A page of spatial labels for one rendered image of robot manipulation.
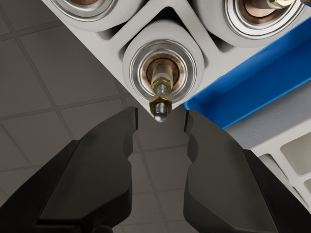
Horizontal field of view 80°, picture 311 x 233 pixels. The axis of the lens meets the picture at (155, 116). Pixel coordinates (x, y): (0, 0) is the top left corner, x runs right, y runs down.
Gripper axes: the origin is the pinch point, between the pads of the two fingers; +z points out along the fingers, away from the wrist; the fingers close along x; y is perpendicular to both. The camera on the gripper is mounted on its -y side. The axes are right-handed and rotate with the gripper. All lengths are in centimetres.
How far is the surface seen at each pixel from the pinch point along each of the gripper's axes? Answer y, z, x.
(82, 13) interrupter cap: -5.2, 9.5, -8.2
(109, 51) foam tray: -0.1, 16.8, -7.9
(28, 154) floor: 39, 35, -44
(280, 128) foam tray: 12.4, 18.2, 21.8
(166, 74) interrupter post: -0.3, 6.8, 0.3
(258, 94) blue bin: 9.4, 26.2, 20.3
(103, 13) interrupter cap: -5.3, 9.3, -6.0
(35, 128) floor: 28, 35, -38
